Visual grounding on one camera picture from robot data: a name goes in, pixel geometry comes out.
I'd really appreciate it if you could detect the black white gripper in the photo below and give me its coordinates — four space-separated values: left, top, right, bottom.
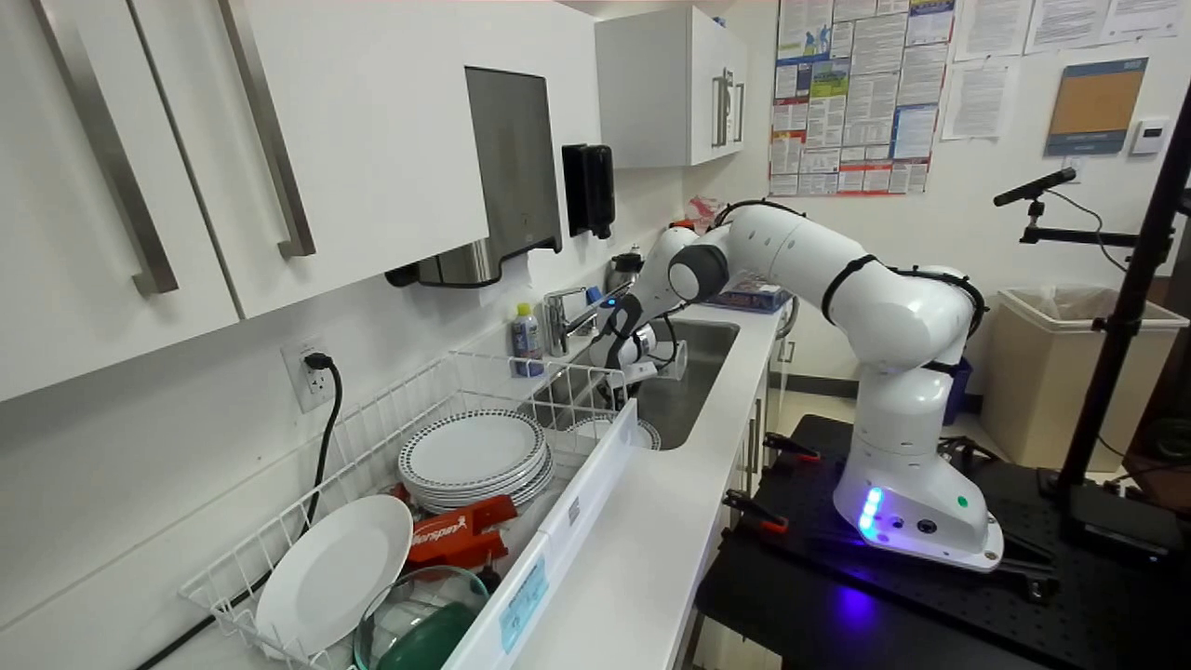
607 254 650 370

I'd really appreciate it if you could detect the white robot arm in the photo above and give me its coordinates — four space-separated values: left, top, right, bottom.
607 201 1006 573

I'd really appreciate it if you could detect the stainless steel sink basin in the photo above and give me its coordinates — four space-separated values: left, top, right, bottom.
532 318 744 453

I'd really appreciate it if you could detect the chrome sink faucet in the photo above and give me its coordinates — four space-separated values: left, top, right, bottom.
542 285 601 357

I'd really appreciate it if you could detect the blue sponge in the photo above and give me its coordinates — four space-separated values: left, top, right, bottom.
713 290 790 313

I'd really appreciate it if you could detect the dish soap bottle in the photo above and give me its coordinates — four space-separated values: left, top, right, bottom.
505 301 542 377

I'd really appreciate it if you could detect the right orange black clamp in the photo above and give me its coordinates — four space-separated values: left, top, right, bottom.
764 432 822 464

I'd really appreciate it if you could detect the orange black clamp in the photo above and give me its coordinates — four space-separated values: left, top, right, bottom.
722 491 790 537
764 432 822 464

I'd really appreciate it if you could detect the black soap dispenser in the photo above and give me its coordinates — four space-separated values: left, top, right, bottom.
560 144 614 237

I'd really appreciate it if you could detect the left orange black clamp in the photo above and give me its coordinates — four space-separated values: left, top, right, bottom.
722 491 790 537

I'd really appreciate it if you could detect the stack of white plates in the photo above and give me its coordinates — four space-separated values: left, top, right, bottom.
399 414 547 509

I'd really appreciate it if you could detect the red kitchen utensil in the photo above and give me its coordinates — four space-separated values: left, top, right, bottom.
407 494 516 569

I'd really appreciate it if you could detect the far white upper cabinet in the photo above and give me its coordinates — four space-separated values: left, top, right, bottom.
595 7 749 169

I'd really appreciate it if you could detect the white cabinet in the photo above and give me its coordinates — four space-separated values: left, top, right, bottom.
595 7 749 169
0 0 590 401

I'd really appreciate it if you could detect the steel paper towel dispenser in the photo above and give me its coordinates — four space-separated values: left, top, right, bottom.
385 68 560 285

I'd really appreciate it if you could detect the black perforated mounting board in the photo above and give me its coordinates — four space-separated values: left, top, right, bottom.
749 416 1191 670

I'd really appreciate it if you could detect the black robot cart table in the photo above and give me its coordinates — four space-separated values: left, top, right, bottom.
694 416 1191 670

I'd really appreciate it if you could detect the paper notice board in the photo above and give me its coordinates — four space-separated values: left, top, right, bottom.
768 0 1191 198

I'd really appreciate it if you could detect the clear glass bowl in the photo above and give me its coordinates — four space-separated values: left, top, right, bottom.
349 566 486 670

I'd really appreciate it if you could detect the leaning white plate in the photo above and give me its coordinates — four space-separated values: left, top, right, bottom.
254 494 414 660

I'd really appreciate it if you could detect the beige trash bin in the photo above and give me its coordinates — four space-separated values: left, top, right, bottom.
982 285 1187 470

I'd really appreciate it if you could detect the near white upper cabinet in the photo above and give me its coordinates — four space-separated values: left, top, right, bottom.
0 0 590 401

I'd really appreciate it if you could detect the brown framed poster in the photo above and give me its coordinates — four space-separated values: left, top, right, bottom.
1045 58 1146 156

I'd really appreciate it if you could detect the white thermostat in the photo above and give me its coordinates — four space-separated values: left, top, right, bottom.
1127 118 1166 156

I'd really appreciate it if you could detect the black power cord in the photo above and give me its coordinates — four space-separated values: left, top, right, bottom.
139 349 346 670

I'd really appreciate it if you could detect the white wall outlet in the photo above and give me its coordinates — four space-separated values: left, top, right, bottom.
284 336 335 414

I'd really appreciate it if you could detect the white wire dish rack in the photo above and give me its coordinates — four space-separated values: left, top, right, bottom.
182 355 637 670

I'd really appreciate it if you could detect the black stereo camera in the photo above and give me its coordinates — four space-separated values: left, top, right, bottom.
995 169 1076 207

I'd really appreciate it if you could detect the black camera stand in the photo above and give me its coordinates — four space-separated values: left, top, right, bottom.
1039 90 1191 562

